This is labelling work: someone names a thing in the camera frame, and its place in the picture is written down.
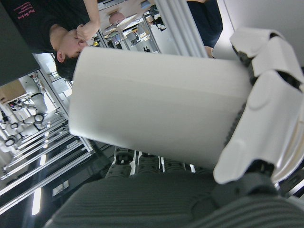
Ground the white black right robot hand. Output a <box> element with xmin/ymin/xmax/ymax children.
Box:
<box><xmin>45</xmin><ymin>27</ymin><xmax>304</xmax><ymax>228</ymax></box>

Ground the white paper cup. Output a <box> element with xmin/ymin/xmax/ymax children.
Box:
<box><xmin>68</xmin><ymin>46</ymin><xmax>253</xmax><ymax>171</ymax></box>

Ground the brown cardboard box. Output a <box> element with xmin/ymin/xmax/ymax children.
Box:
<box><xmin>0</xmin><ymin>79</ymin><xmax>27</xmax><ymax>104</ymax></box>

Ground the person in navy shirt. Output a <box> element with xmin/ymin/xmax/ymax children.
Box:
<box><xmin>186</xmin><ymin>0</ymin><xmax>224</xmax><ymax>59</ymax></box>

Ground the person in black shirt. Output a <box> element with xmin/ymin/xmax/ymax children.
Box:
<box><xmin>4</xmin><ymin>0</ymin><xmax>102</xmax><ymax>81</ymax></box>

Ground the black Huawei monitor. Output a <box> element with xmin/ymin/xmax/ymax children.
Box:
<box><xmin>0</xmin><ymin>0</ymin><xmax>41</xmax><ymax>87</ymax></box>

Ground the aluminium profile frame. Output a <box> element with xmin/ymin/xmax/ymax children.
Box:
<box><xmin>0</xmin><ymin>68</ymin><xmax>96</xmax><ymax>216</ymax></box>
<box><xmin>153</xmin><ymin>0</ymin><xmax>208</xmax><ymax>58</ymax></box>

